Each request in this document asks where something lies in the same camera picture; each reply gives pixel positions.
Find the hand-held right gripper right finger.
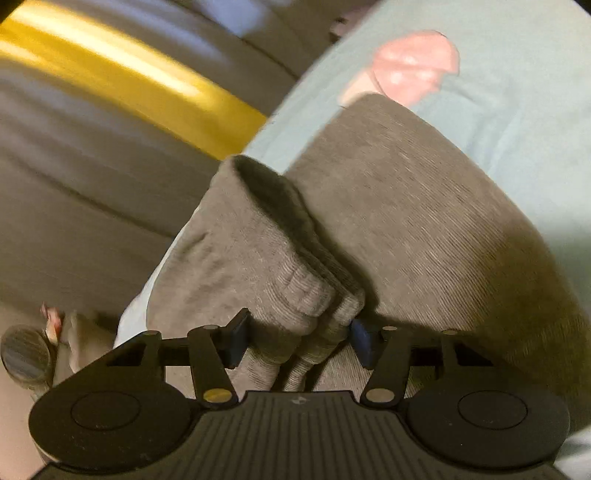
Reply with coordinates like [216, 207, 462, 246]
[348, 319, 495, 408]

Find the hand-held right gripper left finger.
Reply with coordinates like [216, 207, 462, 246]
[108, 308, 252, 409]

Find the grey-brown sweatshirt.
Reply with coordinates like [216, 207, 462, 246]
[115, 92, 591, 439]

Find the grey curtain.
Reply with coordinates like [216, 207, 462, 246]
[0, 0, 333, 308]

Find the dark round object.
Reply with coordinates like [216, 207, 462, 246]
[0, 323, 52, 402]

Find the yellow curtain strip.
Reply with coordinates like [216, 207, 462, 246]
[0, 16, 269, 161]

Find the light blue printed bed sheet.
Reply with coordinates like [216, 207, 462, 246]
[113, 0, 591, 462]

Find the purple and black bag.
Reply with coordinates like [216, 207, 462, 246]
[329, 16, 354, 40]

